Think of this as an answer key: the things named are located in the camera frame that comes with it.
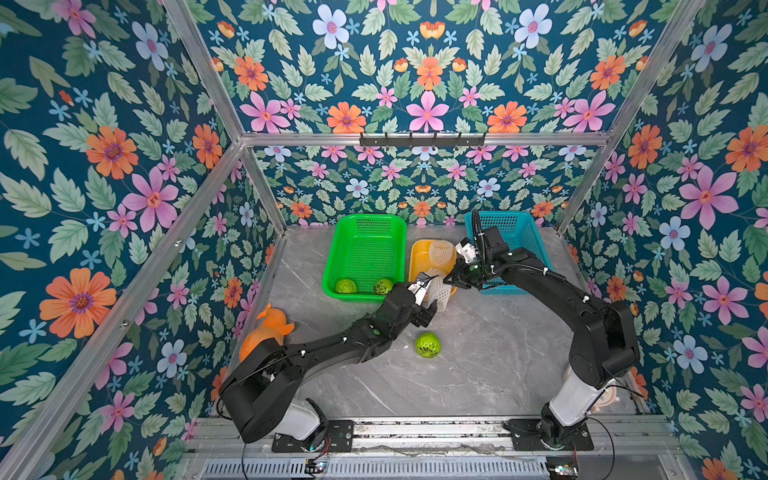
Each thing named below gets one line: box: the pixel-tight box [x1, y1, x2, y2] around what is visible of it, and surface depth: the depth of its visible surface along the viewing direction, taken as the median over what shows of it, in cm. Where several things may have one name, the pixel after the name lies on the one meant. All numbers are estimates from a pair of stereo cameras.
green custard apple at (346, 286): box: [335, 279, 357, 294], surface depth 97 cm
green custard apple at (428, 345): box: [415, 332, 441, 359], surface depth 85 cm
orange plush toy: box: [240, 303, 295, 363], surface depth 91 cm
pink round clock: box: [590, 387, 620, 414], surface depth 78 cm
